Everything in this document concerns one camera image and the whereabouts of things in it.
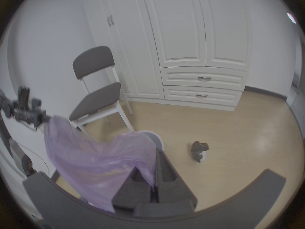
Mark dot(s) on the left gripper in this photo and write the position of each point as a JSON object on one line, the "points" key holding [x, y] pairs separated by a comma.
{"points": [[29, 117]]}

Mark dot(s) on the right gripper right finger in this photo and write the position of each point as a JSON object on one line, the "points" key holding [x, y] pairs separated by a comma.
{"points": [[171, 185]]}

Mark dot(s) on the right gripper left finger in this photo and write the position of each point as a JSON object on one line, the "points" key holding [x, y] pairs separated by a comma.
{"points": [[128, 194]]}

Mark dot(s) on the black plastic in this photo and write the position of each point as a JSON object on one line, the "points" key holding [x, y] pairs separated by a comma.
{"points": [[197, 149]]}

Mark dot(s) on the purple plastic bag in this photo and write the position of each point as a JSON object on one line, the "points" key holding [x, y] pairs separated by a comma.
{"points": [[90, 161]]}

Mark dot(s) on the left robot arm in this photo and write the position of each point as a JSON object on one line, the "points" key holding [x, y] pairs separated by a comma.
{"points": [[23, 96]]}

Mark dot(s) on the white trash bin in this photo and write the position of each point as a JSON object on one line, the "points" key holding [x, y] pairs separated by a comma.
{"points": [[158, 139]]}

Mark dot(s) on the white chair grey cushions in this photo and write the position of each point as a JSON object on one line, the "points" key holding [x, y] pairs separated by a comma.
{"points": [[93, 61]]}

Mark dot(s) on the white wardrobe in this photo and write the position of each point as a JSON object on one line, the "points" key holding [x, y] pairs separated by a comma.
{"points": [[181, 32]]}

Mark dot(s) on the square ceiling light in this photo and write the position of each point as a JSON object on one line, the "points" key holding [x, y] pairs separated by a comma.
{"points": [[292, 18]]}

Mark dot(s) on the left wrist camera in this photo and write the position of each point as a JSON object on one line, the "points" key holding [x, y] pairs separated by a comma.
{"points": [[36, 104]]}

